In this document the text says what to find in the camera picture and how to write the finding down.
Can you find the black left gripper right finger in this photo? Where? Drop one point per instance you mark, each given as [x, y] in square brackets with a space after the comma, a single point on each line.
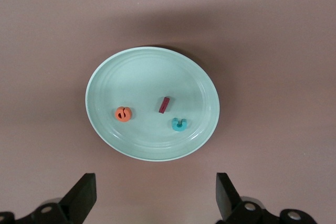
[225, 197]

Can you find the green plate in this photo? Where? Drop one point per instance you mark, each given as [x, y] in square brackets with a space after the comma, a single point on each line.
[147, 77]

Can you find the dark red foam letter l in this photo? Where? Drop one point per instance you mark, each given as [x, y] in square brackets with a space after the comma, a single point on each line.
[164, 105]

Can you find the teal foam letter c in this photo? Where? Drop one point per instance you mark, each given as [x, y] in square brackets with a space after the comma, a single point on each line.
[176, 127]

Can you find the orange foam letter e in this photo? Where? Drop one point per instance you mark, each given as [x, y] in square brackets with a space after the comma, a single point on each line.
[127, 115]

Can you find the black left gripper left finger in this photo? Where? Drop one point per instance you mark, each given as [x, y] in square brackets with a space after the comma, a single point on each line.
[81, 197]

